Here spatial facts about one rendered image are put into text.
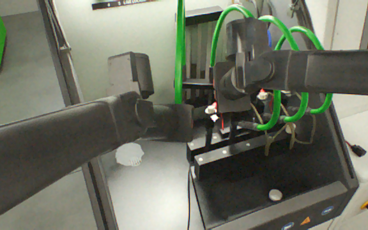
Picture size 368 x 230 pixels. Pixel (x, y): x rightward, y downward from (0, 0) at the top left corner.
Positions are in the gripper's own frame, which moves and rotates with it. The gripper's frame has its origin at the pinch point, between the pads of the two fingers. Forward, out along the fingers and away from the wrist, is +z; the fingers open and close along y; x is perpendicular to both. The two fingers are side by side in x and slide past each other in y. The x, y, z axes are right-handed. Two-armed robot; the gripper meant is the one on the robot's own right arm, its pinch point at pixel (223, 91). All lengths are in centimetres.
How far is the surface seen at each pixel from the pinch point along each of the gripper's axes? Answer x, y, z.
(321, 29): -31.1, 16.2, 10.9
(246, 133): -11.7, -11.1, 25.3
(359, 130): -47, -13, 23
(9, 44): 174, 103, 279
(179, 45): 10.7, 7.5, -14.9
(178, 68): 11.2, 3.1, -15.2
